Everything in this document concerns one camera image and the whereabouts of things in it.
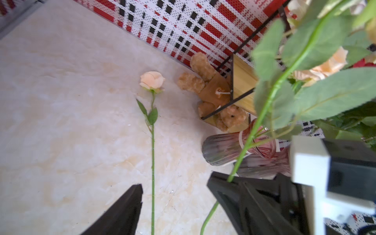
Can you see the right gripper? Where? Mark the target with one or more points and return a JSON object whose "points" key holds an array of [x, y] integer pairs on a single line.
{"points": [[291, 203]]}

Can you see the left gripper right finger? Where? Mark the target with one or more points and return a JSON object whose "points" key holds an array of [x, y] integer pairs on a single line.
{"points": [[249, 205]]}

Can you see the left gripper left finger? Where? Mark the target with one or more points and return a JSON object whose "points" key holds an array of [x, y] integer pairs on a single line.
{"points": [[122, 217]]}

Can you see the red gerbera flower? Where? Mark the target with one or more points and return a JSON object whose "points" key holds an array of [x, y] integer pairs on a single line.
{"points": [[364, 63]]}

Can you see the dark ribbed glass vase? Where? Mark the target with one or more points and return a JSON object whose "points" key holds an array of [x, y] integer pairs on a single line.
{"points": [[258, 167]]}

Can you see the pink glass vase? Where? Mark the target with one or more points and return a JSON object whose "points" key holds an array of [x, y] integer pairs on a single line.
{"points": [[223, 149]]}

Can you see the wooden two-tier shelf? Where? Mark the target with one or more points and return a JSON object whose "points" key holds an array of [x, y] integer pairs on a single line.
{"points": [[242, 76]]}

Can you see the brown plush teddy bear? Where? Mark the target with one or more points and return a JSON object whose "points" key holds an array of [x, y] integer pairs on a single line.
{"points": [[214, 91]]}

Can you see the peach rose on table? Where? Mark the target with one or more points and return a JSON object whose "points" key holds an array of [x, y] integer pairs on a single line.
{"points": [[152, 82]]}

